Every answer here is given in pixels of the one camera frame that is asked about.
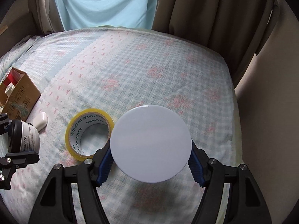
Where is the white lid cream jar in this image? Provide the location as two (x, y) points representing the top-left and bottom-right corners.
(110, 105), (192, 183)

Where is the red white small box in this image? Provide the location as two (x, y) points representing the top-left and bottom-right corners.
(7, 70), (24, 85)

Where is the brown cardboard box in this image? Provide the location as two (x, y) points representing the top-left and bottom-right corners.
(1, 68), (41, 121)

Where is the light blue curtain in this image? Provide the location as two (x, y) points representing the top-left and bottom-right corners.
(55, 0), (157, 30)

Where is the brown left curtain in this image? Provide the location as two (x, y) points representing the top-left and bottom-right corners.
(28, 0), (64, 35)

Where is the white earbuds case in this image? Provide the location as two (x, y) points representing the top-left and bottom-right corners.
(31, 112), (48, 132)

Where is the black lid white jar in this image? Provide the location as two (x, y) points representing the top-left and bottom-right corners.
(8, 119), (40, 153)

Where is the yellow packing tape roll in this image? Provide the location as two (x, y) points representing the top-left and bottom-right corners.
(65, 108), (114, 161)

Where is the white pill bottle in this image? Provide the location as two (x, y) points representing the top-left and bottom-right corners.
(5, 83), (15, 98)

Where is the checkered floral bed cover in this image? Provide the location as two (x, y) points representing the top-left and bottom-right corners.
(1, 28), (242, 223)

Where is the brown curtain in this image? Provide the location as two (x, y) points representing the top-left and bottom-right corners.
(152, 0), (279, 85)
(28, 0), (64, 35)

